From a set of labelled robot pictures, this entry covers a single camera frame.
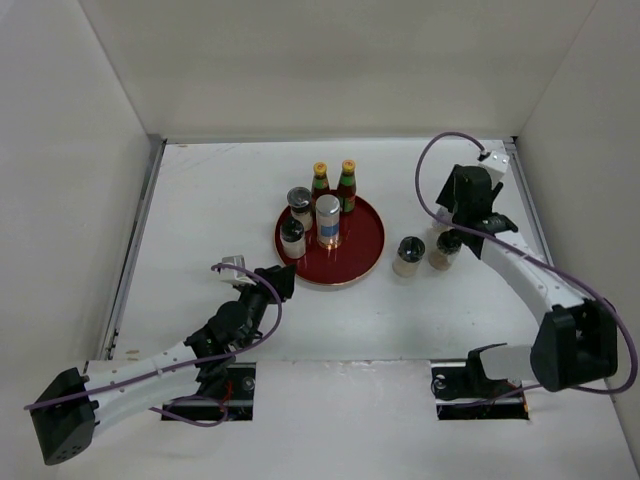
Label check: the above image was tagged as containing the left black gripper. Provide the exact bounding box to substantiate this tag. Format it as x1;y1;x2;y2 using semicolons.
235;263;294;349

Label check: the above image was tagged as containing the white salt grinder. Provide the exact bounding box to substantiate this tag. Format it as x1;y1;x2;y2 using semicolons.
286;187;313;231
280;216;306;259

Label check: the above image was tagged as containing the silver lid white beads jar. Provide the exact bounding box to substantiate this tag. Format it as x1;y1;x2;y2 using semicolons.
315;194;341;248

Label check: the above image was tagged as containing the ketchup bottle yellow cap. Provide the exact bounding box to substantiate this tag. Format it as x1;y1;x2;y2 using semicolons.
311;162;331;204
336;159;357;214

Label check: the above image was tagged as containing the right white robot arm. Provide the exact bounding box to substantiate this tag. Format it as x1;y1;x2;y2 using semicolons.
436;165;618;392

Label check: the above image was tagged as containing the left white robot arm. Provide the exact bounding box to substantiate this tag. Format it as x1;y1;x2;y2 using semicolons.
25;258;296;466

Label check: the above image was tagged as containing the brown spice grinder black cap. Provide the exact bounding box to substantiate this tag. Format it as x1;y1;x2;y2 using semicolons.
428;230;462;271

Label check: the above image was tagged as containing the red round tray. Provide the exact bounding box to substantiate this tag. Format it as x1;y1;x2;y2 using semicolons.
273;195;385;286

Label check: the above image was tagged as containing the beige spice grinder black cap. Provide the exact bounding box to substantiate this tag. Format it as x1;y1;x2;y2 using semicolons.
392;236;425;278

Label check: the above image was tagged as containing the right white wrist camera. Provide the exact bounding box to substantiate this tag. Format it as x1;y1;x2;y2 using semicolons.
478;151;510;183

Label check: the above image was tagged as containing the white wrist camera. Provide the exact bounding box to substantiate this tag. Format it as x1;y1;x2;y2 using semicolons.
217;255;251;287
478;151;510;183

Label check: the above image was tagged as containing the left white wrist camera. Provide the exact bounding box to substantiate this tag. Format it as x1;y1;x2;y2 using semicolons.
217;255;251;287

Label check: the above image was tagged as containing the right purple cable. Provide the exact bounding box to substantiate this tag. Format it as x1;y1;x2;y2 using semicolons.
414;131;640;396

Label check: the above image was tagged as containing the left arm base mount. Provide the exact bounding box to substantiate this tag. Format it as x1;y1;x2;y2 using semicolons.
160;363;257;425

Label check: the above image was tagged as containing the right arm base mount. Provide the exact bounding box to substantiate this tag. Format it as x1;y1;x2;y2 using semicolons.
430;344;529;421

